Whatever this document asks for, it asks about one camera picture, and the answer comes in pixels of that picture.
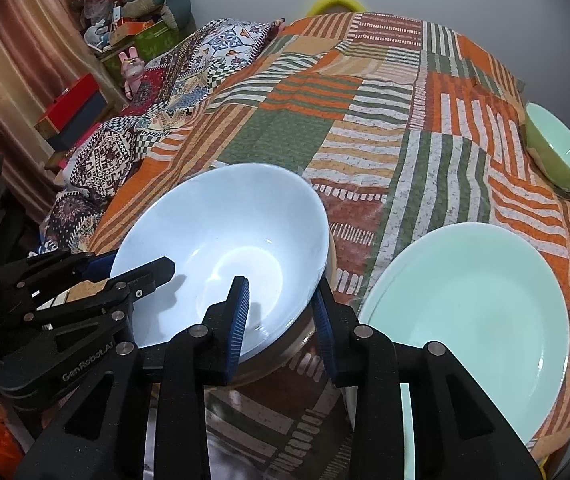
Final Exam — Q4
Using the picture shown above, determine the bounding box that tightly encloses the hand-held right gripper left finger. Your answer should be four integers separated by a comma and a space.
12, 275, 252, 480

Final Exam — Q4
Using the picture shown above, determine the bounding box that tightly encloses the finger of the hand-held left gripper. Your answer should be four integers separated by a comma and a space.
0, 251, 117, 313
0, 256, 176, 402

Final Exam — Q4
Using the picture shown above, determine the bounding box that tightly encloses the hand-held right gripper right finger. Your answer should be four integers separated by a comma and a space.
311, 277, 546, 480

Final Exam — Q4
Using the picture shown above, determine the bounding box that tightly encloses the white bowl with black spots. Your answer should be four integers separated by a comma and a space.
109, 162, 331, 363

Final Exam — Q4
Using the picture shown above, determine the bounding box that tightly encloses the light green plate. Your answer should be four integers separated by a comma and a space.
357, 222, 570, 480

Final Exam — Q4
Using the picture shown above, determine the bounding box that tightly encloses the dark blue box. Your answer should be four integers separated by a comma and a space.
50, 92, 116, 151

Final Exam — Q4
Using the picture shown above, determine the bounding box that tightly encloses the red box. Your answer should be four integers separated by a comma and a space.
34, 74, 102, 136

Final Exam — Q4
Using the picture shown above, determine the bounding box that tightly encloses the pink rabbit toy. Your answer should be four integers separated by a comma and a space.
119, 46, 147, 102

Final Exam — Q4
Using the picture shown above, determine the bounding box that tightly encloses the patterned quilt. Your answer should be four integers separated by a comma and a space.
40, 17, 278, 256

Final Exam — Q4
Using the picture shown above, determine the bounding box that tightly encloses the striped patchwork tablecloth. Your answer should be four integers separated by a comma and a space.
85, 12, 570, 480

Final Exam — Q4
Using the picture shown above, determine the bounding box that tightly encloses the brown striped curtain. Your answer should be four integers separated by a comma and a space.
0, 0, 126, 221

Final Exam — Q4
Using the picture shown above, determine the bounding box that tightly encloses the green box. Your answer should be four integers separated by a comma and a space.
98, 20, 183, 78

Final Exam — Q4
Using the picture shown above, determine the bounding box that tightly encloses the light green bowl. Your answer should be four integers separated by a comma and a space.
525, 102, 570, 191

